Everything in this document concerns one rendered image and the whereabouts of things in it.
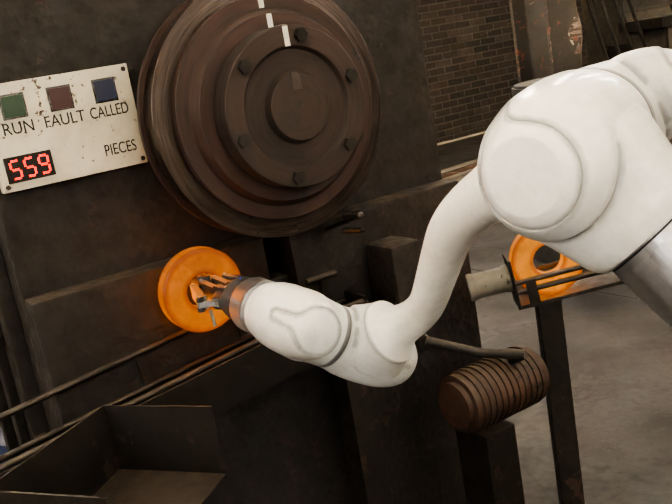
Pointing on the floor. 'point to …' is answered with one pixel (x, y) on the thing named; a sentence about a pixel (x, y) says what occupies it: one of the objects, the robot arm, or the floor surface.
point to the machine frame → (260, 259)
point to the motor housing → (491, 422)
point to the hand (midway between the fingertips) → (199, 280)
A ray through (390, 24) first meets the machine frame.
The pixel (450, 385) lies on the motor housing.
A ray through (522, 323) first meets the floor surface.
